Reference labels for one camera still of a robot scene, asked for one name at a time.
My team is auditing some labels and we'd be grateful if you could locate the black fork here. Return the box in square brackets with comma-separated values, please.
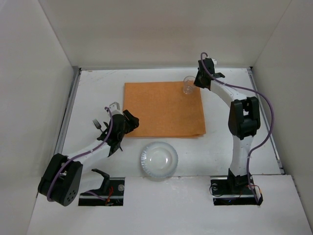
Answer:
[92, 119, 103, 133]

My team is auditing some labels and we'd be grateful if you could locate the left aluminium rail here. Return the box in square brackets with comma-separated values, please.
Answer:
[48, 66, 81, 160]

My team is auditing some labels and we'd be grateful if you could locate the right aluminium rail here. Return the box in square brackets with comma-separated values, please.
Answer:
[247, 67, 285, 175]

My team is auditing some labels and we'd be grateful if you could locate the clear drinking glass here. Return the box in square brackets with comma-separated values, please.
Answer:
[183, 76, 196, 94]

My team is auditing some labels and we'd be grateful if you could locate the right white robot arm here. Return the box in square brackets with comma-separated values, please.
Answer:
[194, 58, 261, 194]

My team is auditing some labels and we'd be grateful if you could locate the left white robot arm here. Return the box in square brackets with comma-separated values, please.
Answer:
[38, 108, 139, 207]

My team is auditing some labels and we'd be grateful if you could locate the white ceramic plate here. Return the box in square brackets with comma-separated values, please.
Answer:
[140, 141, 179, 179]

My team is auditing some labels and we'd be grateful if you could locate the orange cloth placemat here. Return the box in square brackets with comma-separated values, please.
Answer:
[123, 81, 206, 138]

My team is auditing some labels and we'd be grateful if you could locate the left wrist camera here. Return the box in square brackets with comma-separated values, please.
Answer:
[109, 102, 120, 112]

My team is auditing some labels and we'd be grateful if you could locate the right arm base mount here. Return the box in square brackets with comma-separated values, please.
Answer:
[209, 177, 264, 206]

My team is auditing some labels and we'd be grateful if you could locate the aluminium rail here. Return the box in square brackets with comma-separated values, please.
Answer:
[48, 66, 81, 160]
[247, 67, 285, 175]

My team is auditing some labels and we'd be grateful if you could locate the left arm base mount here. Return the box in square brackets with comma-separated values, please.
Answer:
[78, 178, 125, 207]

